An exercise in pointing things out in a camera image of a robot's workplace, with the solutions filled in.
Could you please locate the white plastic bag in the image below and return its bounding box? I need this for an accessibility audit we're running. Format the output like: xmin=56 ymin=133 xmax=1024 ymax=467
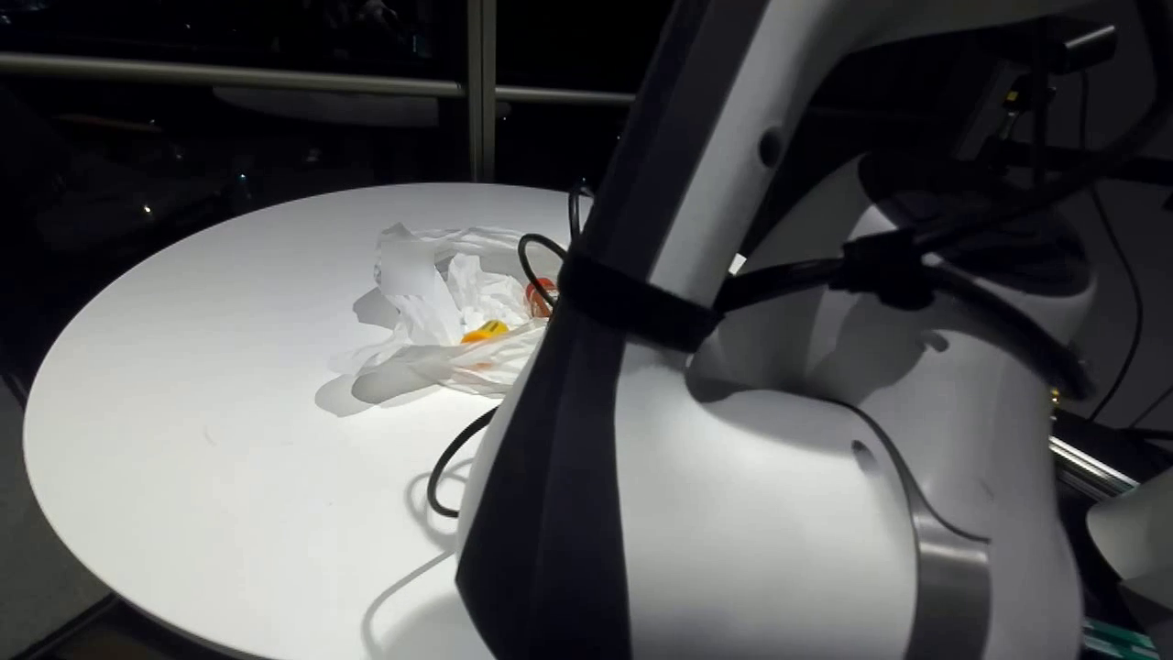
xmin=314 ymin=220 xmax=572 ymax=416

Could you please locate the grey metal railing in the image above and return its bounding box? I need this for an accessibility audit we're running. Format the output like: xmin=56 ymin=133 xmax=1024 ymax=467
xmin=0 ymin=48 xmax=641 ymax=110

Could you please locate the silver metal bar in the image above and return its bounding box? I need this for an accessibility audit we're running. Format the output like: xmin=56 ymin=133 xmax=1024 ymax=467
xmin=1045 ymin=430 xmax=1144 ymax=503

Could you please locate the white lamp shade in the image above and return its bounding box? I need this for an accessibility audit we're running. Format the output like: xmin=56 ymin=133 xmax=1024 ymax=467
xmin=1080 ymin=461 xmax=1173 ymax=617

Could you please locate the black velcro strap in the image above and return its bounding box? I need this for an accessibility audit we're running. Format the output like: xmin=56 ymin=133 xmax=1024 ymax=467
xmin=838 ymin=229 xmax=944 ymax=313
xmin=557 ymin=246 xmax=724 ymax=356

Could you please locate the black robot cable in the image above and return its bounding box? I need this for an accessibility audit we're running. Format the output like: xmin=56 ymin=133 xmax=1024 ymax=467
xmin=417 ymin=181 xmax=1104 ymax=523

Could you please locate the light grey window post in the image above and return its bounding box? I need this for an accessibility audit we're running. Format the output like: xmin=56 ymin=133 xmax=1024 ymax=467
xmin=462 ymin=0 xmax=501 ymax=188

